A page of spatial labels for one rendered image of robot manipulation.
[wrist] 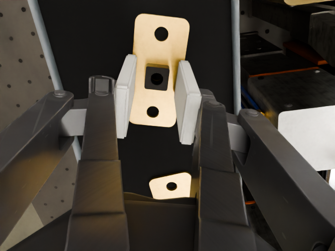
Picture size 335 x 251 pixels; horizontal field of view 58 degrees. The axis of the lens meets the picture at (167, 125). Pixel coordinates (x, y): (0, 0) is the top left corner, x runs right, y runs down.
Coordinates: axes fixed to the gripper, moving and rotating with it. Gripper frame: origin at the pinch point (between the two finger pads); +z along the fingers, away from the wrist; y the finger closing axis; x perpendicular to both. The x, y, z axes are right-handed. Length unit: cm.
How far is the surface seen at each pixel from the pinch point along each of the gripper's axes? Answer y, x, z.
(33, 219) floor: -60, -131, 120
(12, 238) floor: -73, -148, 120
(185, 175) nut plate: 3.5, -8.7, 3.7
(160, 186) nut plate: 1.5, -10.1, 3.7
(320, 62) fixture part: 29.0, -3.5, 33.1
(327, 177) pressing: 28.9, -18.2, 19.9
